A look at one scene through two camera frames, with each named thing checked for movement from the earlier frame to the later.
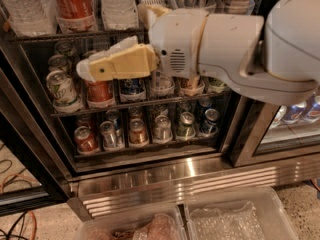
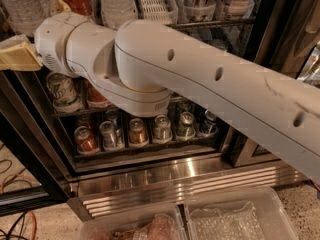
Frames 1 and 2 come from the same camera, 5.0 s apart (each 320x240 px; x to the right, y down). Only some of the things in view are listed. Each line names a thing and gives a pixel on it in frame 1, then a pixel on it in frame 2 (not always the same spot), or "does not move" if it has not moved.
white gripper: [175, 42] to [50, 39]
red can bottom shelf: [85, 141] does not move
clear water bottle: [31, 9] does not move
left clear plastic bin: [161, 223] does not move
